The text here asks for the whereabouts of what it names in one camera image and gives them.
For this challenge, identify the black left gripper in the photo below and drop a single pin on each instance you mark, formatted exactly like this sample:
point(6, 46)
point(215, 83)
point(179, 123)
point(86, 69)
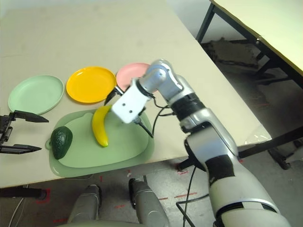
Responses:
point(4, 128)

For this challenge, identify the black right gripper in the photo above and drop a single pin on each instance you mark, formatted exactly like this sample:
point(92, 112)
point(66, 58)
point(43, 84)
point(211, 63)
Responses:
point(120, 91)

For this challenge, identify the yellow banana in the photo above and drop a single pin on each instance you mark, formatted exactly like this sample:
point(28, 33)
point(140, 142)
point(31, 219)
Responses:
point(99, 127)

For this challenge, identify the dark green avocado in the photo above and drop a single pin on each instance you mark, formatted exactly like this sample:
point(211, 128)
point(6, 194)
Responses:
point(61, 142)

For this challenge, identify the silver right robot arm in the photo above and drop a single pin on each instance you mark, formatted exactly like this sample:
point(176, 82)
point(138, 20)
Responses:
point(213, 132)

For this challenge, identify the yellow plate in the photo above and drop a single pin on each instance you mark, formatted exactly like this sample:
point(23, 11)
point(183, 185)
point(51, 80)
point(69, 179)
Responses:
point(90, 85)

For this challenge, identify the pink plate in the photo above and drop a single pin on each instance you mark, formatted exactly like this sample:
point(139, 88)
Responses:
point(127, 73)

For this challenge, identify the light green plate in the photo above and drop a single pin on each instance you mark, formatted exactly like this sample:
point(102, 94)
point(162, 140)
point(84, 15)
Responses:
point(35, 94)

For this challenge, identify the black table foot bar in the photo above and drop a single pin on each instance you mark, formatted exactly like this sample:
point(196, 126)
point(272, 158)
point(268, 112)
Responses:
point(267, 147)
point(21, 193)

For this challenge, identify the translucent green mat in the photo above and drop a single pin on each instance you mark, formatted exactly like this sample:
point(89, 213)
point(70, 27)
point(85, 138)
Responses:
point(101, 170)

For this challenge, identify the grey left robot leg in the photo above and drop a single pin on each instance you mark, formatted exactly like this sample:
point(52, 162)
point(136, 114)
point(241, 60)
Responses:
point(85, 205)

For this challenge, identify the grey robot leg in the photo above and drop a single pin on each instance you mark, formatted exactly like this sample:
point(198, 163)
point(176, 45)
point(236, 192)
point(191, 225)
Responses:
point(85, 205)
point(146, 205)

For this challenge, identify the grey right robot leg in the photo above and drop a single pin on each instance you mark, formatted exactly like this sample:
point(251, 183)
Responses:
point(146, 205)

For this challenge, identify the pale green robot torso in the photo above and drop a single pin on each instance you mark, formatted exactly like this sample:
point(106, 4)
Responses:
point(99, 224)

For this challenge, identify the clear plastic film piece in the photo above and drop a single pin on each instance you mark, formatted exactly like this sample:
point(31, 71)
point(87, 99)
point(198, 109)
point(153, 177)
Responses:
point(258, 136)

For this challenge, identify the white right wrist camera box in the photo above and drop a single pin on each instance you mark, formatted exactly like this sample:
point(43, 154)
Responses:
point(129, 104)

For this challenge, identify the beige table with black frame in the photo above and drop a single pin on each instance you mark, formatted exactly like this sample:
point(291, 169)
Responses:
point(272, 14)

